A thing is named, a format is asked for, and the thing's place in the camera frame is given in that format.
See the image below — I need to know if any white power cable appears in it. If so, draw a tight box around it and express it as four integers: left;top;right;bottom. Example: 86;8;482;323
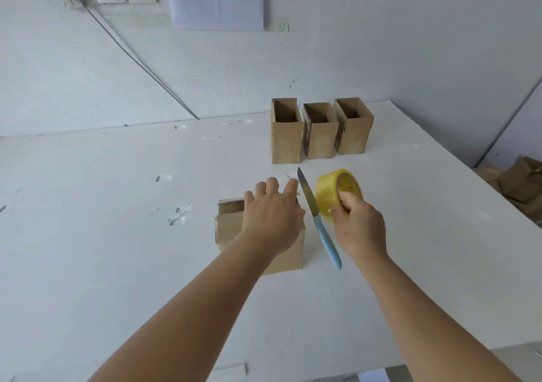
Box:
84;4;200;120

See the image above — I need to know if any person's left hand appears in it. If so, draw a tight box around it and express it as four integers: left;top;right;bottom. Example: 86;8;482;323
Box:
242;177;306;256

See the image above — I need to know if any person's left forearm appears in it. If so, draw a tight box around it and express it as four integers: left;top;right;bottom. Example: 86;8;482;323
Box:
88;238;282;382

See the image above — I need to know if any blue handled knife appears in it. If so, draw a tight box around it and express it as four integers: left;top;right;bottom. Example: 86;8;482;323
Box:
297;166;343;272

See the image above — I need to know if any person's right forearm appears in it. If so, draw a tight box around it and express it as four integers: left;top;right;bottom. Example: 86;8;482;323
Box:
355;252;523;382

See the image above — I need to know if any yellow tape roll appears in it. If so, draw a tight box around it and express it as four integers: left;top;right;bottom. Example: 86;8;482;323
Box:
315;168;365;225

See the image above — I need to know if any open cardboard box with divider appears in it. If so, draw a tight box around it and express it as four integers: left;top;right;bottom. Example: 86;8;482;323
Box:
302;102;340;160
333;98;375;155

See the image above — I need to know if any tall open cardboard box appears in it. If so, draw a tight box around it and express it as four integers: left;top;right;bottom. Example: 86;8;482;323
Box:
271;98;305;164

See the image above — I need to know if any person's right hand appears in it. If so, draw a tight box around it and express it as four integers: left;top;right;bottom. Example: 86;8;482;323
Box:
330;191;388;264

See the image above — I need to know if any pile of flattened cardboard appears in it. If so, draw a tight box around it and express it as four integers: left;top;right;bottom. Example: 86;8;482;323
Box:
473;155;542;227

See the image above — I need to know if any brown cardboard box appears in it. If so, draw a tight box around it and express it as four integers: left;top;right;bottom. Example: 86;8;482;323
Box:
214;196;306;276

